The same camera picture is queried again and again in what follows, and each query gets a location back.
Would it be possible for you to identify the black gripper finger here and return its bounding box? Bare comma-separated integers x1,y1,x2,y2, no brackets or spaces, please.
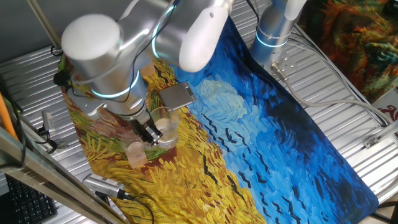
138,130,155,146
146,124,164,144

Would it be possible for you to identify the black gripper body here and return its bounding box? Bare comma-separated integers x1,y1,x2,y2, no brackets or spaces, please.
126,114,156,139

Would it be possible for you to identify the clear glass mug with water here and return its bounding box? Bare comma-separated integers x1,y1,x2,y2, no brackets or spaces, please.
144,106,180,150

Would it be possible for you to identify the light wooden cube block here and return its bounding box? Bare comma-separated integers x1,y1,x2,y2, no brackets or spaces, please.
126,146,149,169
140,61,156,78

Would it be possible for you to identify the silver digital scale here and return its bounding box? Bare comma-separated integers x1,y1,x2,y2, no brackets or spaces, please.
159,81,198,111

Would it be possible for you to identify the painted wheatfield tablecloth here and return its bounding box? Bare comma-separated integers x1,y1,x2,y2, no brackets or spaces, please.
57,17,379,224

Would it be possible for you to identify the black keyboard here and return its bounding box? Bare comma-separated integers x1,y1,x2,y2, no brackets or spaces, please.
5,174,58,224

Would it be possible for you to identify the orange pole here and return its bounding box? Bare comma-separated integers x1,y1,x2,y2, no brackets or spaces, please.
0,92,19,141

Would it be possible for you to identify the thin aluminium pole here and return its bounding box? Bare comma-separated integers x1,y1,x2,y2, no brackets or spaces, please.
26,0,65,50

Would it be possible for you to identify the dark colourful painted cloth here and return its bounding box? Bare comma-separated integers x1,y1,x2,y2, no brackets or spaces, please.
298,0,398,103

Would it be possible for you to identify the white sign with red logo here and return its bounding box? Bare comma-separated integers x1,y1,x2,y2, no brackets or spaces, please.
371,88,398,125

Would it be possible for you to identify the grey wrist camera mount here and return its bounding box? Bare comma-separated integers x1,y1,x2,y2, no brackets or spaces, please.
67,88,108,121

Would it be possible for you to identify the silver ribbed camera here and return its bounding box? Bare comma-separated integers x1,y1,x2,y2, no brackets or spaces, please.
82,173,127,200

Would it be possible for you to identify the black camera stand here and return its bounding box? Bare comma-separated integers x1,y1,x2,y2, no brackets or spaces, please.
95,190,110,205

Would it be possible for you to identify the metal camera clamp bracket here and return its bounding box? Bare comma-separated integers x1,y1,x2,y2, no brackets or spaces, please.
34,124,68,155

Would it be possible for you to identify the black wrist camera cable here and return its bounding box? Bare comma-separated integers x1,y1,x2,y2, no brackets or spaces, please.
52,0,181,105

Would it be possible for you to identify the small silver camera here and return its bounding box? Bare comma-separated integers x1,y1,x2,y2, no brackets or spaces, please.
42,110,57,135

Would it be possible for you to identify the aluminium frame bar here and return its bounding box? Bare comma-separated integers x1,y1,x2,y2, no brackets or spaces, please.
0,126,127,224

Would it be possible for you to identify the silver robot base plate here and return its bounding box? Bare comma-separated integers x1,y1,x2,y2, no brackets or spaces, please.
263,49,299,82

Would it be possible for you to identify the grey robot hose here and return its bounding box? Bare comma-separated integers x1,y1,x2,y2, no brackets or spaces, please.
270,63,394,125

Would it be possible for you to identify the metal corner bracket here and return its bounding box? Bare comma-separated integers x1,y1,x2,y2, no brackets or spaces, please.
363,119,398,149

